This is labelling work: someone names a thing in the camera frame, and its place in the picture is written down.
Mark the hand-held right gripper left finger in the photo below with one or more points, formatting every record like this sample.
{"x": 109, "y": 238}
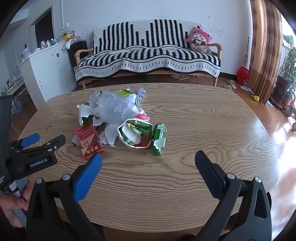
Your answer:
{"x": 89, "y": 178}

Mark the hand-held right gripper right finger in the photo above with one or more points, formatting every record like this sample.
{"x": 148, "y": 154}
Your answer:
{"x": 207, "y": 171}

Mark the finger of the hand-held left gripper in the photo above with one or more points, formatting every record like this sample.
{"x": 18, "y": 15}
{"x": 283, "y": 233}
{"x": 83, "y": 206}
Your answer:
{"x": 30, "y": 139}
{"x": 54, "y": 144}

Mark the white tissue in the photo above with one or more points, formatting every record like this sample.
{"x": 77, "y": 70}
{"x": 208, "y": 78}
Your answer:
{"x": 109, "y": 134}

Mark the person's left hand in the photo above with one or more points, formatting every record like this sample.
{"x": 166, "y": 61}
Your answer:
{"x": 9, "y": 206}

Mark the red cigarette pack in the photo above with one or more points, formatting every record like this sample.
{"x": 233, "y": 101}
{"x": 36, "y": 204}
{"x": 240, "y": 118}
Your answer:
{"x": 86, "y": 135}
{"x": 92, "y": 151}

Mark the torn white green carton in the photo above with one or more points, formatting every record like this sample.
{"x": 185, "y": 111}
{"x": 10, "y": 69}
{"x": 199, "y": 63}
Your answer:
{"x": 84, "y": 114}

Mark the green carton piece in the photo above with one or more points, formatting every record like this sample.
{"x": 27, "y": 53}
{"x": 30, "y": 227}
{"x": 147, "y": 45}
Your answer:
{"x": 159, "y": 139}

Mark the crumpled green white carton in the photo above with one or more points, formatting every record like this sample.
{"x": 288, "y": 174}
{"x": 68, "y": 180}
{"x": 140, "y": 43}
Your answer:
{"x": 136, "y": 134}

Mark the white cabinet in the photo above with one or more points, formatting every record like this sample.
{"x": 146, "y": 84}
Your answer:
{"x": 50, "y": 74}

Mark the clear plastic bag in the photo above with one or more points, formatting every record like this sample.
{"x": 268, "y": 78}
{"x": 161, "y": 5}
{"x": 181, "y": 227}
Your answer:
{"x": 113, "y": 107}

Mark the pink white wrapper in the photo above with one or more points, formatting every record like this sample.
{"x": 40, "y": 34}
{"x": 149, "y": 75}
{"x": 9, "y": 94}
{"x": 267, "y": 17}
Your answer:
{"x": 142, "y": 115}

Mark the lime green snack bag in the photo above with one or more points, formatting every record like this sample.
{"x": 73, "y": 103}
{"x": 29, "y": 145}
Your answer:
{"x": 123, "y": 92}

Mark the beige slipper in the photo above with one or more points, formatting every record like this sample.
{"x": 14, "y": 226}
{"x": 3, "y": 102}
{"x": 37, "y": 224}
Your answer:
{"x": 229, "y": 87}
{"x": 232, "y": 83}

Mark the yellow toy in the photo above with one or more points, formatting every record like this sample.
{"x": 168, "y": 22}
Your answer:
{"x": 255, "y": 98}

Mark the white paper sheet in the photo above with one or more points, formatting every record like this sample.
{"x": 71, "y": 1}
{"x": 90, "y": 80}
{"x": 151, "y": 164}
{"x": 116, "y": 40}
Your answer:
{"x": 246, "y": 88}

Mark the wooden sofa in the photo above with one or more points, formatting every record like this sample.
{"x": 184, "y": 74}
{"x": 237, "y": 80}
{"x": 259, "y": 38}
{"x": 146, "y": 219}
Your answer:
{"x": 81, "y": 52}

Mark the group of clear glass jars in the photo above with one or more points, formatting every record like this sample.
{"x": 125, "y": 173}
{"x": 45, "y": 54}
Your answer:
{"x": 44, "y": 44}

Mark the crumpled blue white wrapper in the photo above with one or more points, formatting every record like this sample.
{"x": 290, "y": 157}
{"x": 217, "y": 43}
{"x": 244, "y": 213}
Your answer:
{"x": 140, "y": 95}

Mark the flat cardboard piece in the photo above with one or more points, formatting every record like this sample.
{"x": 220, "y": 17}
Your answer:
{"x": 180, "y": 77}

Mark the black speaker box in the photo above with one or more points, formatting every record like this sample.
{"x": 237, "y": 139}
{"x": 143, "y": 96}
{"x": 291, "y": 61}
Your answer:
{"x": 77, "y": 46}

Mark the teal round object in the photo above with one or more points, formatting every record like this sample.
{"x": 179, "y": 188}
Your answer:
{"x": 54, "y": 41}

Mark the crumpled white paper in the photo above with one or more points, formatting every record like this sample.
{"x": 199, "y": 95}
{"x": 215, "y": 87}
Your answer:
{"x": 69, "y": 43}

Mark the red bag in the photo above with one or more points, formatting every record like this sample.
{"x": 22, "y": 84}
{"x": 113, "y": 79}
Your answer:
{"x": 242, "y": 75}

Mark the yellow bowl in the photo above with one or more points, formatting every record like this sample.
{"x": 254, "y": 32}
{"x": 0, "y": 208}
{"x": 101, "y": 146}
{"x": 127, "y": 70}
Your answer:
{"x": 67, "y": 36}

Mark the white flat strip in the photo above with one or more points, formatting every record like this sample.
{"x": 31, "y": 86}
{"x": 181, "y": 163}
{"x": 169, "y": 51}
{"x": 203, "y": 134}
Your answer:
{"x": 116, "y": 52}

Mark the beige plush toy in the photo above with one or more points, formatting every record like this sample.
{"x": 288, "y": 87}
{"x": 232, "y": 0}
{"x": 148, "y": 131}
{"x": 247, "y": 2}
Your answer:
{"x": 201, "y": 48}

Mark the sofa with striped blanket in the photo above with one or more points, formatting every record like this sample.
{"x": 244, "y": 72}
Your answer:
{"x": 148, "y": 58}

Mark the potted plants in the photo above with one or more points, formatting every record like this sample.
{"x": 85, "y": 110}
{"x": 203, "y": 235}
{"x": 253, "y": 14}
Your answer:
{"x": 288, "y": 69}

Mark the pink cartoon cushion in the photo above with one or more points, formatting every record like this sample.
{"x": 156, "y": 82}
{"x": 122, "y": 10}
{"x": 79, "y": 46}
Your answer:
{"x": 200, "y": 37}

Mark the brown striped curtain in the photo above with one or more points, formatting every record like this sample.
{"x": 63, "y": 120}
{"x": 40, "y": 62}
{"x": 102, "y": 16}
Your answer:
{"x": 266, "y": 46}

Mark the white door frame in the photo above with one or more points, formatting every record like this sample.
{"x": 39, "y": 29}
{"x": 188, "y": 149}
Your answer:
{"x": 32, "y": 25}

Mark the hanging wall ornament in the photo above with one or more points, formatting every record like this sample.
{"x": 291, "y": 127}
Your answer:
{"x": 247, "y": 51}

